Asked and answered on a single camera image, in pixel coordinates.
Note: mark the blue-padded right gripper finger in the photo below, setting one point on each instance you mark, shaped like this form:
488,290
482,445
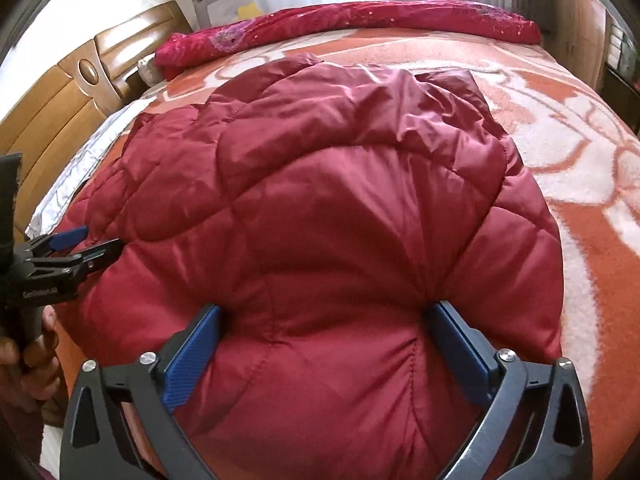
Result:
58,242

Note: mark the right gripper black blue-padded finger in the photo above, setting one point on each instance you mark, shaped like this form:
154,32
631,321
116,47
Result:
97,441
533,418

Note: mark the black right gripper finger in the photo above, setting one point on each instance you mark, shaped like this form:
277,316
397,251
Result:
99,257

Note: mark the dark red quilted jacket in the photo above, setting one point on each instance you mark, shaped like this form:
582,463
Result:
324,209

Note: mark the person's left hand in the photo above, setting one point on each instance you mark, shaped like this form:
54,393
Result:
31,377

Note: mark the white bed sheet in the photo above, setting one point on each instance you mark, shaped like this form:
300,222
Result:
51,209

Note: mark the wooden headboard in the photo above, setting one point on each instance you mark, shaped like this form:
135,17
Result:
72,99

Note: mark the white pillow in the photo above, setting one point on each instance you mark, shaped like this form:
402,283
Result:
149,72

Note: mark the orange white patterned blanket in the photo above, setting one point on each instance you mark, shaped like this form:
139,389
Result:
584,160

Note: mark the crimson rolled duvet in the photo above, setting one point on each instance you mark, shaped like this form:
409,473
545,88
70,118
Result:
183,51

